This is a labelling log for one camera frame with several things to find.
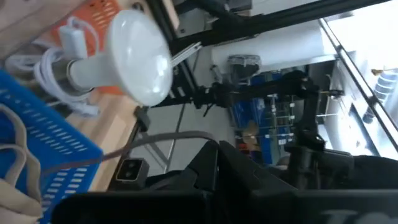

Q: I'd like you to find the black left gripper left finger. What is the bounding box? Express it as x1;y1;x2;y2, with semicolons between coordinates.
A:
146;139;219;195

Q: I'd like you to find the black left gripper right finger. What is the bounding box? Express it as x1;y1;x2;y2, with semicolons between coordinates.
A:
219;140;296;200

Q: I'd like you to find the blue plastic basket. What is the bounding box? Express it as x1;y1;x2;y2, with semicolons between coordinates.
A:
0;70;104;224

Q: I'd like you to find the orange plastic basket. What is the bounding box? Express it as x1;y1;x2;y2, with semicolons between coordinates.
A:
49;0;125;96

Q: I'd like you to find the white desk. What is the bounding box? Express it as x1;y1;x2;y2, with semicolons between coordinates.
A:
211;20;338;74

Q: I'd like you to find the blue storage rack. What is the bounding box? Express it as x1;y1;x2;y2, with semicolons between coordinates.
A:
229;73;301;166

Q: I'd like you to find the black mesh bin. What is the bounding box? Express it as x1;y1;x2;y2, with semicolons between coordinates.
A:
228;54;262;82

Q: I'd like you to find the white light bulb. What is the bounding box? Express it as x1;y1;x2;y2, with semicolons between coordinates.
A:
68;9;174;106

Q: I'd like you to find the grey table-level camera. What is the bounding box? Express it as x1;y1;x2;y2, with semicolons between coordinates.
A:
115;157;150;190

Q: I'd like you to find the black aluminium table frame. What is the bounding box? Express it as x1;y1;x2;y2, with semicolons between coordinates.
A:
107;0;389;190

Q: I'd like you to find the silver ventilation duct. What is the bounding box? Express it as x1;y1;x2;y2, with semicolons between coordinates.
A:
362;70;398;124

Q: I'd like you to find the white power cord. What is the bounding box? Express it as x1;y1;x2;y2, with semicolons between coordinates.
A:
4;17;102;118

